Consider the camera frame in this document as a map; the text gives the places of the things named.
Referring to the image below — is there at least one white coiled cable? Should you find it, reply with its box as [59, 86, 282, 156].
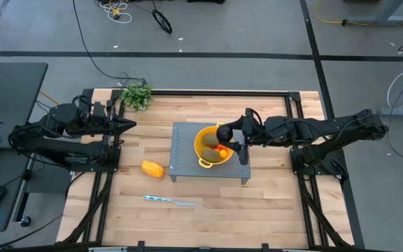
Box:
[97, 0, 133, 25]

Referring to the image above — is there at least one dark grey desk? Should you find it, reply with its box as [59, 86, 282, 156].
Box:
[0, 62, 49, 234]

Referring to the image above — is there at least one yellow floor cable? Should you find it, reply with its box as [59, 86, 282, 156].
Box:
[313, 0, 403, 41]

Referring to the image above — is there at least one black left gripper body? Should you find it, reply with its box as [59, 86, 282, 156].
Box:
[84, 103, 108, 138]

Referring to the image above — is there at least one knife with patterned handle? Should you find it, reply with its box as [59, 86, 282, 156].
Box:
[143, 195, 198, 207]

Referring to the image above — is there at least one large yellow mango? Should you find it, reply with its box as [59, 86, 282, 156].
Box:
[140, 160, 166, 179]

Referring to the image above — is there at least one short yellow cable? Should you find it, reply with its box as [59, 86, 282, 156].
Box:
[38, 90, 62, 106]

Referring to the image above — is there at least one long black floor cable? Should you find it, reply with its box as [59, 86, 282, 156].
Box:
[71, 0, 148, 88]

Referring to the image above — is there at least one black aluminium table frame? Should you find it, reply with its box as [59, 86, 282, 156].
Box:
[56, 87, 356, 252]

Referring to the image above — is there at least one green plant in white pot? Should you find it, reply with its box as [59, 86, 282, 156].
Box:
[120, 83, 155, 113]

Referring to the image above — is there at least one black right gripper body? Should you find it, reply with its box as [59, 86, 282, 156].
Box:
[249, 117, 278, 147]

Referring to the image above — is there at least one silver aluminium bar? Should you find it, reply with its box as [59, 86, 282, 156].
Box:
[87, 246, 129, 252]

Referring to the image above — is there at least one black avocado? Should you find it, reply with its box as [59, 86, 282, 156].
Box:
[216, 125, 234, 143]

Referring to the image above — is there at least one black loop strap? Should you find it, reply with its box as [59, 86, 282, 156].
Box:
[151, 9, 174, 35]

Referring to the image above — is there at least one grey perforated metal stand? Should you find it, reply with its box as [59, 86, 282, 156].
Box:
[168, 121, 252, 186]

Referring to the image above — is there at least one grey desk base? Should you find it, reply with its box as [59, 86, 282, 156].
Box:
[344, 0, 403, 27]

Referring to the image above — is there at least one yellow plastic colander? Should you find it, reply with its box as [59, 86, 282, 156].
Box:
[193, 122, 236, 169]

